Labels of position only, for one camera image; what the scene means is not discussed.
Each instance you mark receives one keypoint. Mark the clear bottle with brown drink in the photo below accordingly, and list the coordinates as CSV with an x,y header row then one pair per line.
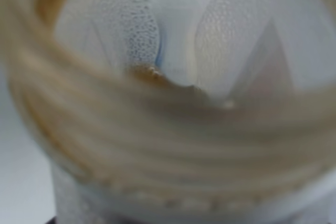
x,y
179,111

